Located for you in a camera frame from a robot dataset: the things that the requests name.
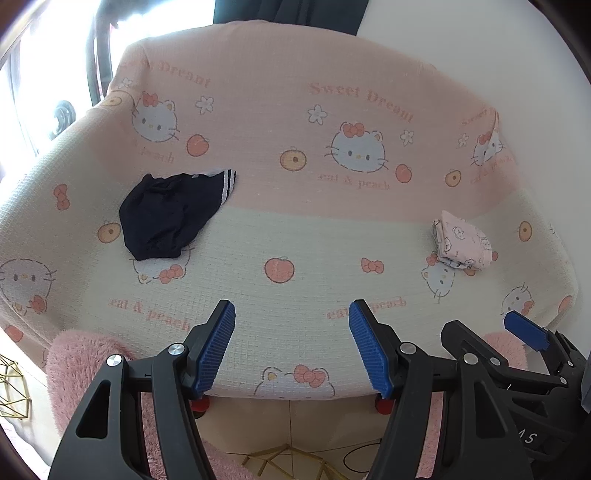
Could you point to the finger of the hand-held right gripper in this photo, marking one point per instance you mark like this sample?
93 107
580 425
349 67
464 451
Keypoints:
466 339
526 330

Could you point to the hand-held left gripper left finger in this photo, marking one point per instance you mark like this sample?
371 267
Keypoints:
217 346

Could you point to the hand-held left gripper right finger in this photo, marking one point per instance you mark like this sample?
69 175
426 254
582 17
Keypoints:
369 346

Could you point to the navy white-striped shorts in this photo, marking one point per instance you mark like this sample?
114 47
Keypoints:
157 217

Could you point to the person's pink fluffy right leg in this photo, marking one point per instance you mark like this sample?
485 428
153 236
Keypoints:
505 346

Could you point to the red sofa foot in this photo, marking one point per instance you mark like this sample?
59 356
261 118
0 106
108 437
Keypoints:
383 407
201 406

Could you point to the folded pink printed cloth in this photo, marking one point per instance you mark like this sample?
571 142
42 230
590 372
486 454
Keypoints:
461 240

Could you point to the pink cat print blanket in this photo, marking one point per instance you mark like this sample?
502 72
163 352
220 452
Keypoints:
295 184

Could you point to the white washing machine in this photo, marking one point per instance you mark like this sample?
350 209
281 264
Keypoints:
64 117

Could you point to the dark curtain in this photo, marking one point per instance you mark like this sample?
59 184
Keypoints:
286 14

